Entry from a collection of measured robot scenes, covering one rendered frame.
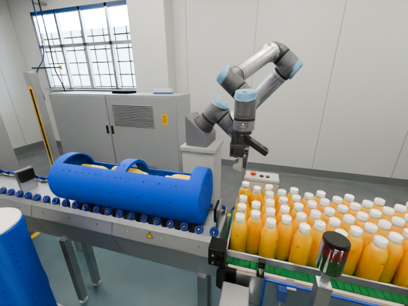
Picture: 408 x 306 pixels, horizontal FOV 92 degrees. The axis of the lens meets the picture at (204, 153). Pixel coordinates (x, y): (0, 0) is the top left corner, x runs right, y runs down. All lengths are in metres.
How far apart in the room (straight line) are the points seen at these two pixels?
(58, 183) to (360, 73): 3.76
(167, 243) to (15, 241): 0.68
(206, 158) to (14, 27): 5.69
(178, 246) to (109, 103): 2.45
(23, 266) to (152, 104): 2.03
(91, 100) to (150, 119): 0.97
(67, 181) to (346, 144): 3.74
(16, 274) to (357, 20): 4.15
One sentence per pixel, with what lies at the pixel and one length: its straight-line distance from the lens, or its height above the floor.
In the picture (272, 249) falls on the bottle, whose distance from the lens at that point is 0.96.
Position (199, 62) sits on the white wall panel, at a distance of 3.81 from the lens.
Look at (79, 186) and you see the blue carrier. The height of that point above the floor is 1.12.
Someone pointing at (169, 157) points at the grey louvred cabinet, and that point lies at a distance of 2.84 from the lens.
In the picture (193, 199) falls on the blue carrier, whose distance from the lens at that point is 0.90.
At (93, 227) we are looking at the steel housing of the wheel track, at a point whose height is 0.86.
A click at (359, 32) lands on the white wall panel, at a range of 3.82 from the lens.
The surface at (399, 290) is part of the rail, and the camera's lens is 1.06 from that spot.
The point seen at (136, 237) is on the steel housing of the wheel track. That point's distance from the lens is 1.20.
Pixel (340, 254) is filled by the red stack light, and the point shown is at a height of 1.24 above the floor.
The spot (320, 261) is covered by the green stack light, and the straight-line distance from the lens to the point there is 0.68.
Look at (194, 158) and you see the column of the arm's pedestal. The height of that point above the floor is 1.00.
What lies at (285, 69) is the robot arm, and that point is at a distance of 1.44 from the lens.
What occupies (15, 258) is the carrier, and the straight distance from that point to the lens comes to 1.34.
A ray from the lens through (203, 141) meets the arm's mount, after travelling 1.67.
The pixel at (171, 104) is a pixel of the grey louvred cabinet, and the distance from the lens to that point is 2.62.
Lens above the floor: 1.65
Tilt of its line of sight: 21 degrees down
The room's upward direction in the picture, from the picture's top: straight up
